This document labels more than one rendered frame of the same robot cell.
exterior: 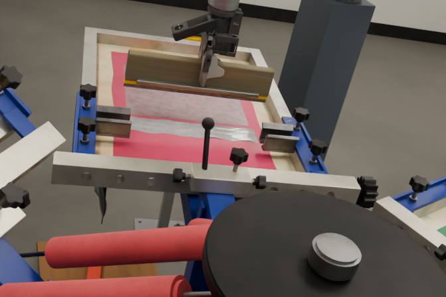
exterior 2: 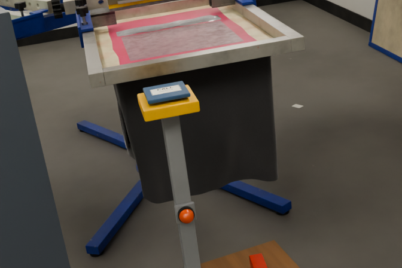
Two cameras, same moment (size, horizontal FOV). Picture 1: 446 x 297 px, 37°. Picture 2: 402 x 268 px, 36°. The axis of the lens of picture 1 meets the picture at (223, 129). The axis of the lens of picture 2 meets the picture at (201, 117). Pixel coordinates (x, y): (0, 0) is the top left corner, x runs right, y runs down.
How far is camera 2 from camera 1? 364 cm
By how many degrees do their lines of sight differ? 129
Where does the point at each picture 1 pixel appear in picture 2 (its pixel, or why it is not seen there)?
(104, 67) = (259, 34)
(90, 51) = (275, 23)
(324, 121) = not seen: outside the picture
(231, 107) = (134, 42)
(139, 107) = (212, 24)
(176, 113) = (181, 29)
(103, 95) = (244, 23)
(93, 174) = not seen: outside the picture
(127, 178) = not seen: outside the picture
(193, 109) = (168, 33)
